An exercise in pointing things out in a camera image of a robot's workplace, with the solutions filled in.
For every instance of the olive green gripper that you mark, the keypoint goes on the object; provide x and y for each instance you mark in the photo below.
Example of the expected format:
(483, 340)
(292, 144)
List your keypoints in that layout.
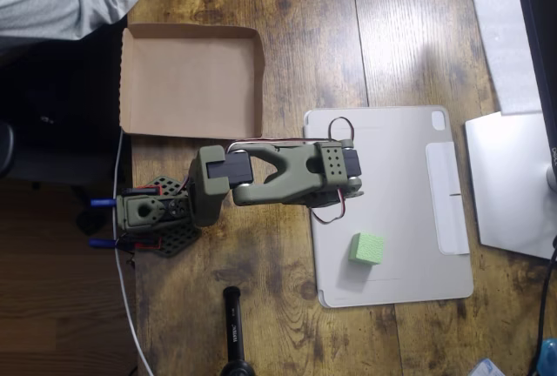
(327, 200)

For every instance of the green foam cube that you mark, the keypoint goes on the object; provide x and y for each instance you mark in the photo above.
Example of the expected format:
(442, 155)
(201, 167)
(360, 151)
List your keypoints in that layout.
(367, 247)

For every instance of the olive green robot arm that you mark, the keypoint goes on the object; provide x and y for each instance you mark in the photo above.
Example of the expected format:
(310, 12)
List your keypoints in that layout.
(296, 176)

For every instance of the brown cardboard tray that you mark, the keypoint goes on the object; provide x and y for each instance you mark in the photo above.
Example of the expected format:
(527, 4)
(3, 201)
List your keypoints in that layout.
(191, 84)

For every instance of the tablet in beige case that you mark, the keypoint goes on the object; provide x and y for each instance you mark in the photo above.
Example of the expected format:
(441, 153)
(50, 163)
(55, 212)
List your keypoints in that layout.
(400, 219)

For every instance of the silver monitor stand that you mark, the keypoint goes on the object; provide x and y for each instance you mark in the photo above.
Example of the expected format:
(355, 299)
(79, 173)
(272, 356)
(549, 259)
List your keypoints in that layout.
(509, 184)

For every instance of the white foam sheet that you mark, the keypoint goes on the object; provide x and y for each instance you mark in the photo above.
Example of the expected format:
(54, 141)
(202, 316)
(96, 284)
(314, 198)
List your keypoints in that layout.
(500, 36)

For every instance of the white and blue packet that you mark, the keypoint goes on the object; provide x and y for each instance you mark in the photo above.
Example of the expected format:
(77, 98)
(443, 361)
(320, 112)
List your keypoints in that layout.
(487, 368)

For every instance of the black computer monitor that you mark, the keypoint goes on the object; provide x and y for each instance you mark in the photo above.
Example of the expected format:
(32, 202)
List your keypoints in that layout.
(539, 23)

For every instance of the blue round object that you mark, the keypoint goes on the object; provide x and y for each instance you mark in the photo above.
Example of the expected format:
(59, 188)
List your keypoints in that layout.
(549, 356)

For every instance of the black office chair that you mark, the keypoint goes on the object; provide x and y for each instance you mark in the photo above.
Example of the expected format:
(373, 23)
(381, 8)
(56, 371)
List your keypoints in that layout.
(65, 132)

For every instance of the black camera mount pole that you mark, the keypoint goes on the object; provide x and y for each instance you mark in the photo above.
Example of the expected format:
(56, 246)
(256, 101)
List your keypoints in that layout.
(235, 328)

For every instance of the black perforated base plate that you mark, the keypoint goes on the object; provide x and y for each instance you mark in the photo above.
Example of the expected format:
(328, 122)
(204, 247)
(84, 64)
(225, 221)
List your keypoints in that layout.
(174, 241)

